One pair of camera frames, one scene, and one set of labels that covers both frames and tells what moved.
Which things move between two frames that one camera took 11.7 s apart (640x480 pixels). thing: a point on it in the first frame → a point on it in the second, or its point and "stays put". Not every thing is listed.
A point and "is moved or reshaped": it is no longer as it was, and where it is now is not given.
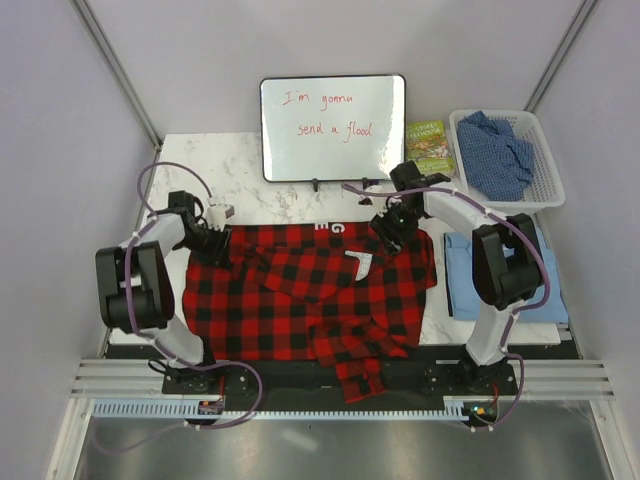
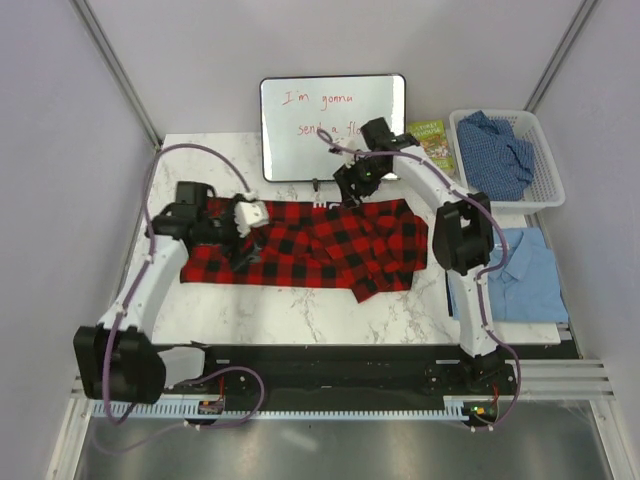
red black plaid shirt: x=318 y=292 is moved or reshaped
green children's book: x=427 y=146 stays put
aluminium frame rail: x=104 y=47 stays put
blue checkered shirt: x=498 y=163 stays put
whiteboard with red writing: x=332 y=127 stays put
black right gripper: x=381 y=225 → x=345 y=178
